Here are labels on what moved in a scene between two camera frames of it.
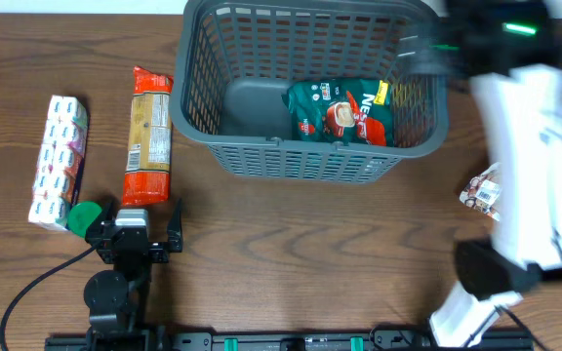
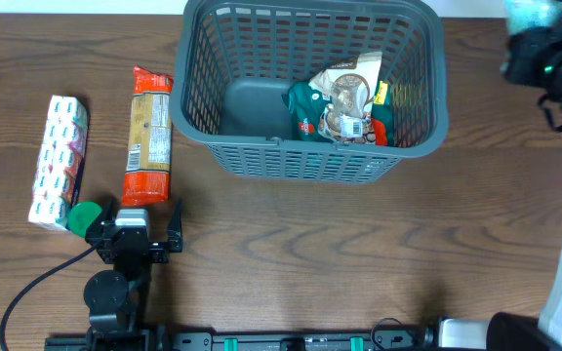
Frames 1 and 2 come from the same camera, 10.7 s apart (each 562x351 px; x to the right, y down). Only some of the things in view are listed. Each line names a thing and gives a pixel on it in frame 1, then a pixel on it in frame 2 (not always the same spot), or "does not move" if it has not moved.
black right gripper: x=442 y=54 -> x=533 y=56
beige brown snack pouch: x=483 y=192 -> x=350 y=82
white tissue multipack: x=60 y=162 does not move
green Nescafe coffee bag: x=356 y=111 does not move
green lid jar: x=80 y=215 does not move
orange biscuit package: x=146 y=178 does not move
